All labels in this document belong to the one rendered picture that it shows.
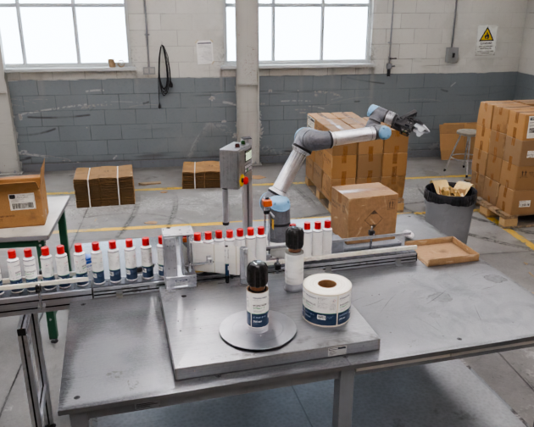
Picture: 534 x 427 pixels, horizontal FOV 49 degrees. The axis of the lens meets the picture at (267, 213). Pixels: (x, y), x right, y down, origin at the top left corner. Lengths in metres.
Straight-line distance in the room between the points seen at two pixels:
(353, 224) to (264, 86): 5.06
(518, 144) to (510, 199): 0.55
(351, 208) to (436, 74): 5.73
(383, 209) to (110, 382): 1.78
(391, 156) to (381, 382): 3.43
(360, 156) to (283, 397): 3.56
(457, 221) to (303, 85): 3.74
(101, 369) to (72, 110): 6.13
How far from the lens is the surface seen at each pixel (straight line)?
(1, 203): 4.00
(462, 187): 5.40
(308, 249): 2.96
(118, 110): 8.12
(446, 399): 3.25
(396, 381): 3.32
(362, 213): 3.26
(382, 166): 6.29
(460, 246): 3.43
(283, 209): 3.15
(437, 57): 8.77
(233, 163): 2.74
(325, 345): 2.31
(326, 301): 2.37
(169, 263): 2.68
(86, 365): 2.38
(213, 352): 2.27
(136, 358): 2.37
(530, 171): 6.23
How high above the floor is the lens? 2.11
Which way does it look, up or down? 20 degrees down
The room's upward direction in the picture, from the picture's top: straight up
